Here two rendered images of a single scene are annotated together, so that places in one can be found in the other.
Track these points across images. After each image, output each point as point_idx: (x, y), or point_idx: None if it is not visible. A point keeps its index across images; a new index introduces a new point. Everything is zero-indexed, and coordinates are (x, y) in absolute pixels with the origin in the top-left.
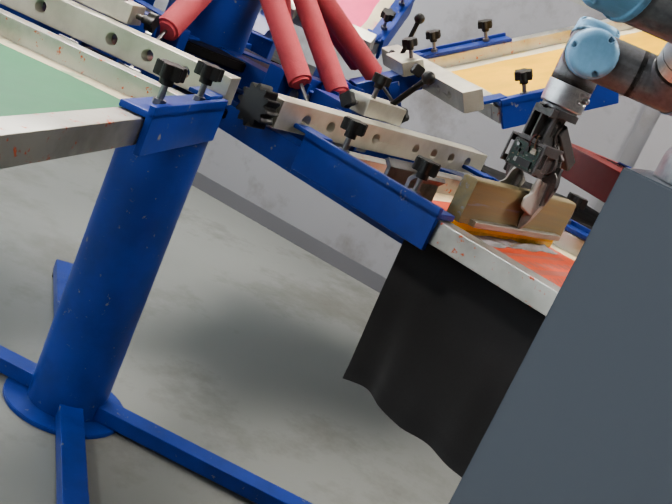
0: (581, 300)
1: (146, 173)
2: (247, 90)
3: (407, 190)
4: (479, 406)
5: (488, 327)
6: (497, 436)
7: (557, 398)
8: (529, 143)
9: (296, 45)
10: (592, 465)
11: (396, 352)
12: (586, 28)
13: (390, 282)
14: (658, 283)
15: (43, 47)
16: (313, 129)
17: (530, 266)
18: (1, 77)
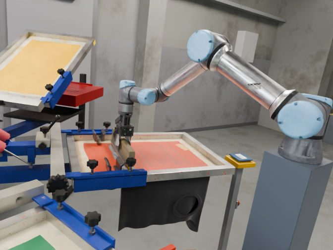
0: (306, 198)
1: None
2: (51, 183)
3: (132, 172)
4: (166, 206)
5: (161, 187)
6: (295, 233)
7: (303, 218)
8: (128, 127)
9: None
10: (306, 222)
11: (134, 212)
12: (141, 90)
13: (123, 197)
14: (315, 185)
15: None
16: (68, 172)
17: (142, 159)
18: None
